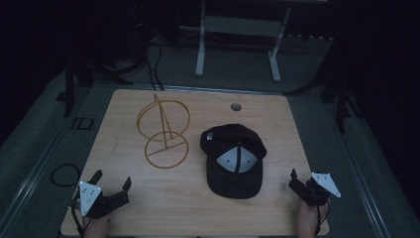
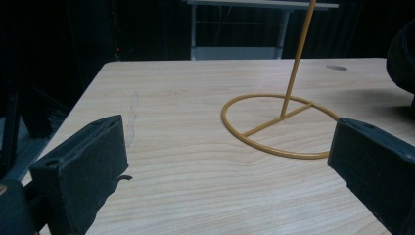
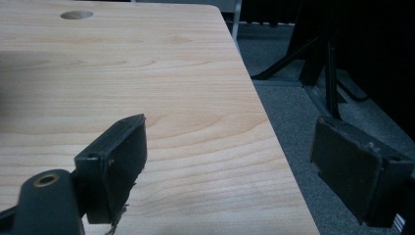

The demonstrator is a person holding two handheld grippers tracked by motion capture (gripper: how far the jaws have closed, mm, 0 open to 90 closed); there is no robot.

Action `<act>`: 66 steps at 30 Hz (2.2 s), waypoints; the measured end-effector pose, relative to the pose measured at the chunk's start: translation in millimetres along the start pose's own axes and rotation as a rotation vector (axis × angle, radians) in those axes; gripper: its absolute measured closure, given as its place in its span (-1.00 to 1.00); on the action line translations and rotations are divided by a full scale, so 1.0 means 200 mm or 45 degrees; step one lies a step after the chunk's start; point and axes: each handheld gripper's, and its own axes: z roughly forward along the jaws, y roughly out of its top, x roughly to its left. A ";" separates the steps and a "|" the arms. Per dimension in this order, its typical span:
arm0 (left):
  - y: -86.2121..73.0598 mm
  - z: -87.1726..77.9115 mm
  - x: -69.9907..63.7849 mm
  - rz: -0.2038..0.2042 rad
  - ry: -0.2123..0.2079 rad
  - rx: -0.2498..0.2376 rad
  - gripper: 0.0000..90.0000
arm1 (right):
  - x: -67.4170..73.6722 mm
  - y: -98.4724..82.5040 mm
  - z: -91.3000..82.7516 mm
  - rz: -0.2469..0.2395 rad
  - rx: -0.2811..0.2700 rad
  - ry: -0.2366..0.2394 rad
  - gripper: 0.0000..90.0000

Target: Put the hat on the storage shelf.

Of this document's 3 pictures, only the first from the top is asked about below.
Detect black baseball cap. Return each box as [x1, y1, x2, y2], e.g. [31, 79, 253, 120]
[199, 123, 267, 200]

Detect person's left hand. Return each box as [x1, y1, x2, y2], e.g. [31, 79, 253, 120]
[82, 213, 112, 238]

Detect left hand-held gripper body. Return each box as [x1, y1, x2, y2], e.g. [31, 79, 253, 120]
[77, 180, 131, 220]

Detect white metal table frame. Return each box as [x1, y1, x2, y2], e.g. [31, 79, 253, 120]
[194, 0, 293, 83]

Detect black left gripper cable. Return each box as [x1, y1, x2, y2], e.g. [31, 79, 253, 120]
[70, 193, 85, 238]

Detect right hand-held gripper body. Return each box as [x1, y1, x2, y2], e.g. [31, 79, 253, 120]
[296, 172, 342, 208]

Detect black tripod stand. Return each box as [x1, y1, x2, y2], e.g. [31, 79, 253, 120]
[283, 39, 366, 135]
[54, 19, 150, 119]

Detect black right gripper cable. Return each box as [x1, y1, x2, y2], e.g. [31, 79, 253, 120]
[314, 203, 331, 238]

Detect person's right hand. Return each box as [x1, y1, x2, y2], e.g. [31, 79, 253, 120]
[296, 199, 330, 238]

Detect gold wire hat stand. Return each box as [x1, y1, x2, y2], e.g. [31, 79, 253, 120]
[136, 93, 191, 170]

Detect coiled black cable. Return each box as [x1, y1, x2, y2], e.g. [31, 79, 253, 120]
[50, 163, 82, 188]

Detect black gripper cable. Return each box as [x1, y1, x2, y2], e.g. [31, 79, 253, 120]
[70, 193, 85, 238]
[314, 203, 331, 238]

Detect black floor cables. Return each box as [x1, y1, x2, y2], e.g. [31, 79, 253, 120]
[145, 39, 166, 92]

